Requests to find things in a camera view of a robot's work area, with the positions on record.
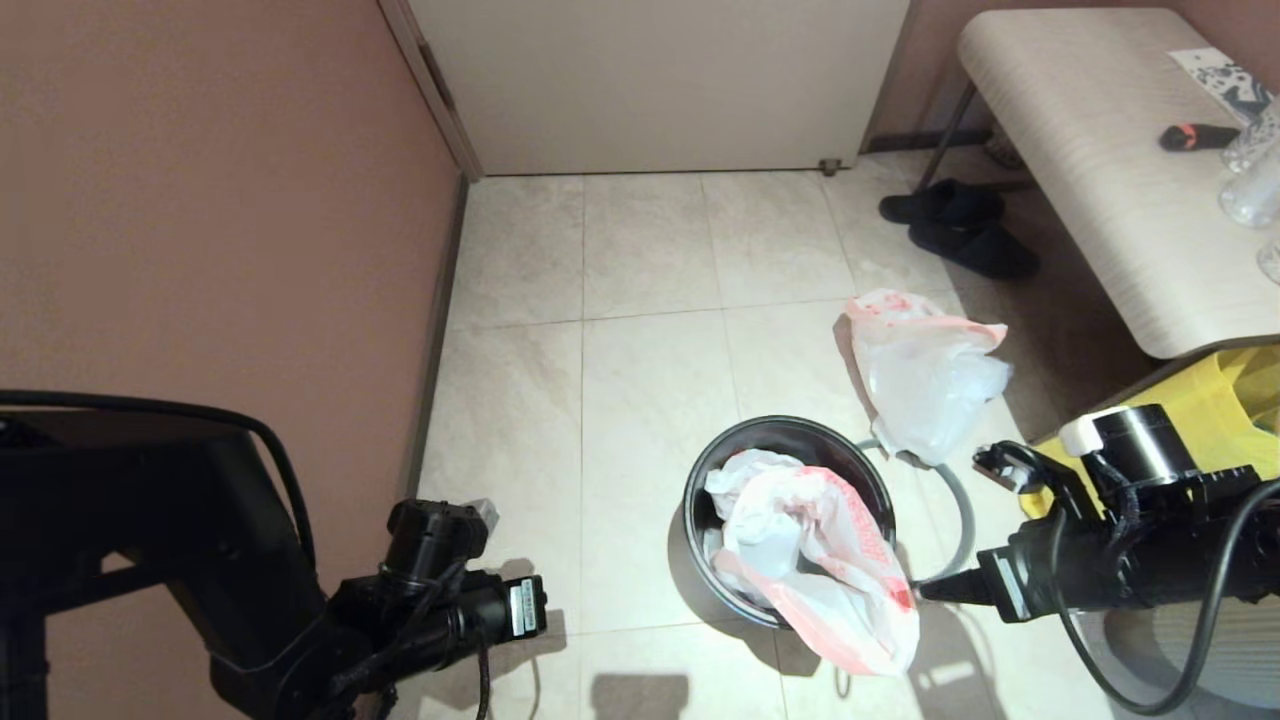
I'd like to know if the beige wood-grain table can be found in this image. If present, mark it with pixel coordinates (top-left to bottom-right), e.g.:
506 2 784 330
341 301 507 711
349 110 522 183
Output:
915 8 1280 361

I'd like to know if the black-and-white printed paper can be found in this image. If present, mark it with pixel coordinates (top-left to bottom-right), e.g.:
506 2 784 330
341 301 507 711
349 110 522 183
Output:
1168 46 1275 125

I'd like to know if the beige ribbed round stool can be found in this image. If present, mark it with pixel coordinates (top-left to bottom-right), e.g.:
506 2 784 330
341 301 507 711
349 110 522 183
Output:
1105 600 1280 712

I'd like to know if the yellow fabric bag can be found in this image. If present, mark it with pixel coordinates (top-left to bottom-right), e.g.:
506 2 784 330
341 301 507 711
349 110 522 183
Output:
1020 345 1280 521

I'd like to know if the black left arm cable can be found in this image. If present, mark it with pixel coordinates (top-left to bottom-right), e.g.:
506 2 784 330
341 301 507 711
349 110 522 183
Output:
0 390 496 720

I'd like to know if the white door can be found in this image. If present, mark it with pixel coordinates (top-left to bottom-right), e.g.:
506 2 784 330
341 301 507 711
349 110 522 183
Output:
408 0 911 177

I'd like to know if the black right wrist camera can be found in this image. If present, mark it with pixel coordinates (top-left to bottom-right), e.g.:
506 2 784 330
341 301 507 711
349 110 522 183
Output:
973 440 1046 493

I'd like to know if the dark blue slipper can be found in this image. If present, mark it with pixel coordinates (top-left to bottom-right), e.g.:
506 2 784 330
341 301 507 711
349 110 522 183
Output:
907 220 1041 282
879 179 1005 227

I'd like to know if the black round trash bin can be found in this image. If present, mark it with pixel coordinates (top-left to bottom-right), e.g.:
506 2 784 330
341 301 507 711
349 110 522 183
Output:
683 415 896 631

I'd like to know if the grey bin retaining ring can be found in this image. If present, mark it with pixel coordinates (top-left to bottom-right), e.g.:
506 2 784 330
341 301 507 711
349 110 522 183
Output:
858 438 976 586

